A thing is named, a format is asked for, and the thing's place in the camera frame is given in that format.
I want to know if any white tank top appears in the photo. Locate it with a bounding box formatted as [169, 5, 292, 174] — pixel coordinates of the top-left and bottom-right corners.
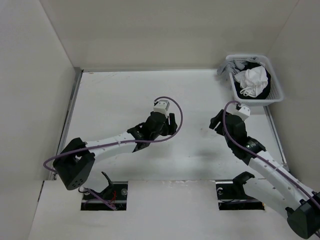
[234, 66, 268, 98]

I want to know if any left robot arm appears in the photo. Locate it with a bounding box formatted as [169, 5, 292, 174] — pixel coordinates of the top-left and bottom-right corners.
[53, 111, 178, 200]

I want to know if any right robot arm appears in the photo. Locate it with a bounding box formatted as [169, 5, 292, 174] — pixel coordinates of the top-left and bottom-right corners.
[209, 107, 320, 240]

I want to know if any grey tank top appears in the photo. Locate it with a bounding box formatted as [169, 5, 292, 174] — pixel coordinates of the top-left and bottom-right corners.
[216, 57, 261, 80]

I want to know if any black tank top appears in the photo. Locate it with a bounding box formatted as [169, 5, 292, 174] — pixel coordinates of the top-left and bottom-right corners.
[234, 69, 271, 100]

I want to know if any white plastic basket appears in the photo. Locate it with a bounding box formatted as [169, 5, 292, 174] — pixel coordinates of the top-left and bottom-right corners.
[225, 53, 285, 107]

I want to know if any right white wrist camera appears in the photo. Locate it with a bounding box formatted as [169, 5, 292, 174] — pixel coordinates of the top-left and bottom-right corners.
[234, 104, 251, 121]

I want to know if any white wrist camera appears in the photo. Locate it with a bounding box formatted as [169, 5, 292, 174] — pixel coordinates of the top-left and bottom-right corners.
[234, 104, 251, 121]
[153, 99, 170, 117]

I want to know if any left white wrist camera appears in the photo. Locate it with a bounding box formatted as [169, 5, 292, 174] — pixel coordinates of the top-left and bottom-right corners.
[153, 99, 170, 117]

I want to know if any right metal table rail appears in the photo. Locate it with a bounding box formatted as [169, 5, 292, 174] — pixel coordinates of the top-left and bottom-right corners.
[263, 106, 291, 173]

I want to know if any metal table rail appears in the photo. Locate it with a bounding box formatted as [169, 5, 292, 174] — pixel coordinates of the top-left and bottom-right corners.
[48, 66, 84, 181]
[263, 106, 291, 173]

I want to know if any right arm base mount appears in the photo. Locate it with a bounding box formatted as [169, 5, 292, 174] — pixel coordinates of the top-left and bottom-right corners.
[215, 171, 265, 211]

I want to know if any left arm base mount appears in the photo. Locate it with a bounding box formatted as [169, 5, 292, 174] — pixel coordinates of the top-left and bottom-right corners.
[78, 172, 129, 212]

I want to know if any left metal table rail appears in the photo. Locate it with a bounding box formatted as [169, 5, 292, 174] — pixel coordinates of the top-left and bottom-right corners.
[48, 66, 84, 181]

